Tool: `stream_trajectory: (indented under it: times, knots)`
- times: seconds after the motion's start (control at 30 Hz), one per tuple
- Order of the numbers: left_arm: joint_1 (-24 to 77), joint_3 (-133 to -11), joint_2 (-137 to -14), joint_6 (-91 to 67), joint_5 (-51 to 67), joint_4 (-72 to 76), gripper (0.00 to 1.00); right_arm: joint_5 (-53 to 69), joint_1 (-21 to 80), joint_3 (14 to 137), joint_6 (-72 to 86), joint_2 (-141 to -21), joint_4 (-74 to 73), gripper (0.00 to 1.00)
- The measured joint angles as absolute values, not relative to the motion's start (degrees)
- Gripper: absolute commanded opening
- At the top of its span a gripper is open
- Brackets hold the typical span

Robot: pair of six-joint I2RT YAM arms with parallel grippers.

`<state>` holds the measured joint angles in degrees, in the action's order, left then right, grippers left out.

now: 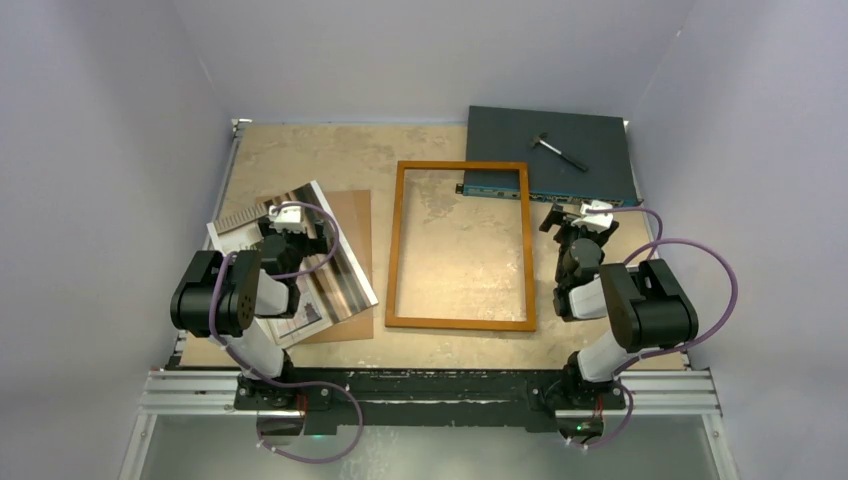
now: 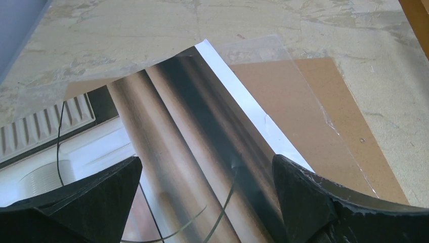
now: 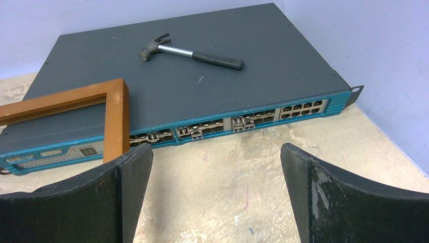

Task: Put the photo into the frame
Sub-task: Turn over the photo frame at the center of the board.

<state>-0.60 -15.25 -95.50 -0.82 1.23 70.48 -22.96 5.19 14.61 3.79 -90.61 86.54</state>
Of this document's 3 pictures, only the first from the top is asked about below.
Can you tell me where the glossy photo print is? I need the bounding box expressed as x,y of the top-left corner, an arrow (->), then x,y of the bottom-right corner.
206,180 -> 378,348

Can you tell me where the orange wooden picture frame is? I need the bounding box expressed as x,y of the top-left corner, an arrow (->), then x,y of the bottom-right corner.
384,160 -> 537,333

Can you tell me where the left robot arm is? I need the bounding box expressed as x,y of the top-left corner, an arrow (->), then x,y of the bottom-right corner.
170,218 -> 338,409

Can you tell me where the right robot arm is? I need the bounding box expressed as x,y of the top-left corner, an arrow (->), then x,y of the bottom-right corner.
539,201 -> 698,407

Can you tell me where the brown backing board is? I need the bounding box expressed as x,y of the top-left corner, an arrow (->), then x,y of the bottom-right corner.
299,190 -> 374,345

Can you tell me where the small black hammer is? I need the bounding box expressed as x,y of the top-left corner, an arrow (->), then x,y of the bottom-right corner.
529,132 -> 589,173

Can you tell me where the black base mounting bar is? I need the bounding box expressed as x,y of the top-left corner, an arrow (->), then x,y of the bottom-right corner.
234,367 -> 626,435

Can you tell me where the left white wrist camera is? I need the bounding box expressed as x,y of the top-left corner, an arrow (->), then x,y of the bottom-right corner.
267,203 -> 305,234

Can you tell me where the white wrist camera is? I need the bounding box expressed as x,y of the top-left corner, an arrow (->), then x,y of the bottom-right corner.
267,203 -> 305,234
574,200 -> 613,233

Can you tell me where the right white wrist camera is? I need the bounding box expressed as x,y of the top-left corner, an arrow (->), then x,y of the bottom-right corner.
574,200 -> 613,233

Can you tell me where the dark network switch box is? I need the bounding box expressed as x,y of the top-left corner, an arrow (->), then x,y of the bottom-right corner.
465,106 -> 642,207

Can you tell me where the aluminium rail frame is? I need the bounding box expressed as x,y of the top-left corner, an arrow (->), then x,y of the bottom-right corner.
124,123 -> 739,479

